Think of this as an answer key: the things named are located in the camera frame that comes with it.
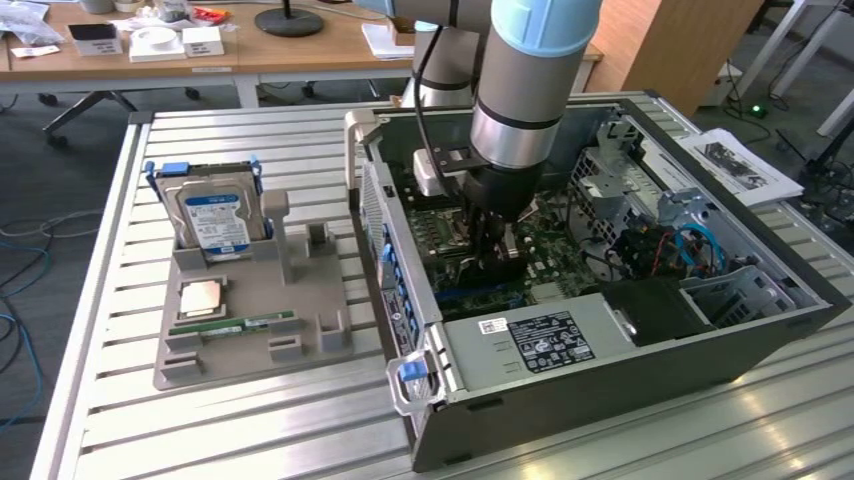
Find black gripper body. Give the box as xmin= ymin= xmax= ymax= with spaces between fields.
xmin=461 ymin=166 xmax=545 ymax=224

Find green graphics card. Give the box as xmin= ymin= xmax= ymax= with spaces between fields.
xmin=433 ymin=247 xmax=530 ymax=294

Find CPU socket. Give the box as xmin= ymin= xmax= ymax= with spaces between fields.
xmin=444 ymin=205 xmax=480 ymax=242

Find green motherboard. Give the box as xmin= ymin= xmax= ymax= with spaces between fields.
xmin=404 ymin=179 xmax=602 ymax=321

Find blue expansion slot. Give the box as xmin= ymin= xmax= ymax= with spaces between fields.
xmin=434 ymin=287 xmax=504 ymax=302

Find metal disk bay cage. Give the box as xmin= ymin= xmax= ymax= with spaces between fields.
xmin=572 ymin=147 xmax=664 ymax=237

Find grey power supply unit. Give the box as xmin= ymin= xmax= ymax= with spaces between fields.
xmin=440 ymin=292 xmax=636 ymax=394

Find black fan shroud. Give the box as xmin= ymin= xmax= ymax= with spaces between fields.
xmin=597 ymin=277 xmax=720 ymax=349

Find black open PC case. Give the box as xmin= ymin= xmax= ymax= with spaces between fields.
xmin=350 ymin=97 xmax=854 ymax=474

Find white papers on desk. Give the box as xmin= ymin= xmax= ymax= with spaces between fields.
xmin=362 ymin=22 xmax=420 ymax=61

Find brown cardboard box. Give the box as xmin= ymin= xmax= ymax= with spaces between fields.
xmin=389 ymin=14 xmax=421 ymax=47

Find grey parts rack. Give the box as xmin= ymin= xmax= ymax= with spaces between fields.
xmin=154 ymin=191 xmax=357 ymax=394

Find stack of printed papers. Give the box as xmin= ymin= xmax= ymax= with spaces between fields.
xmin=677 ymin=128 xmax=807 ymax=207

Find wooden cabinet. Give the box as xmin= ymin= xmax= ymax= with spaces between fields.
xmin=580 ymin=0 xmax=767 ymax=114

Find hard disk with blue label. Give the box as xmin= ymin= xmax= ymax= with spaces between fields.
xmin=165 ymin=176 xmax=259 ymax=261

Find green RAM stick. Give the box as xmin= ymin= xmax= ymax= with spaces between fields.
xmin=169 ymin=312 xmax=297 ymax=337

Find silver CPU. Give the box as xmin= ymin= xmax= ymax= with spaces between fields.
xmin=178 ymin=280 xmax=229 ymax=321

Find black lamp base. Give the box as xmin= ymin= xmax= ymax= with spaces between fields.
xmin=254 ymin=0 xmax=328 ymax=38

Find blue disk caddy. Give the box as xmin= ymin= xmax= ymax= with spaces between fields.
xmin=143 ymin=155 xmax=269 ymax=251

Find black tripod stand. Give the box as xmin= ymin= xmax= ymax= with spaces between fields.
xmin=777 ymin=114 xmax=854 ymax=221

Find plain white box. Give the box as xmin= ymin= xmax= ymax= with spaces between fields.
xmin=181 ymin=25 xmax=226 ymax=59

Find red small item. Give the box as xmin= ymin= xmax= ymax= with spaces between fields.
xmin=191 ymin=5 xmax=233 ymax=26

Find white tape roll box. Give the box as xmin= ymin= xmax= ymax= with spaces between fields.
xmin=129 ymin=27 xmax=189 ymax=64

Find black office chair base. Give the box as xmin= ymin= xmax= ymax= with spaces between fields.
xmin=39 ymin=88 xmax=203 ymax=149

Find white box with black top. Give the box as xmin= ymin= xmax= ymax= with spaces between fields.
xmin=69 ymin=23 xmax=125 ymax=57

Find wooden desk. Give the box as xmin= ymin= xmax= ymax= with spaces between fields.
xmin=0 ymin=0 xmax=606 ymax=109

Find clear plastic bag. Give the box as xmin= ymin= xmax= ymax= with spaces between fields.
xmin=0 ymin=2 xmax=66 ymax=46

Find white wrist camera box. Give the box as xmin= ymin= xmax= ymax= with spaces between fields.
xmin=412 ymin=148 xmax=452 ymax=198

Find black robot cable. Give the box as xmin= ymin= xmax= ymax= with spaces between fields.
xmin=412 ymin=0 xmax=464 ymax=152

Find blue wire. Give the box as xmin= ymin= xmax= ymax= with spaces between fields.
xmin=673 ymin=227 xmax=729 ymax=276

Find metal disk bay bracket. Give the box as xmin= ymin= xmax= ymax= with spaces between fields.
xmin=680 ymin=264 xmax=800 ymax=329

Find white wall device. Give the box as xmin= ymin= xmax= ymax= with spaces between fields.
xmin=706 ymin=62 xmax=747 ymax=109

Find white table frame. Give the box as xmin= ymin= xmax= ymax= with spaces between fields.
xmin=733 ymin=0 xmax=854 ymax=139

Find white floor cable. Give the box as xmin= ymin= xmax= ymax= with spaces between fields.
xmin=0 ymin=209 xmax=102 ymax=240

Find blue floor cable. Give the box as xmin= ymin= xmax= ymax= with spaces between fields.
xmin=0 ymin=239 xmax=55 ymax=431

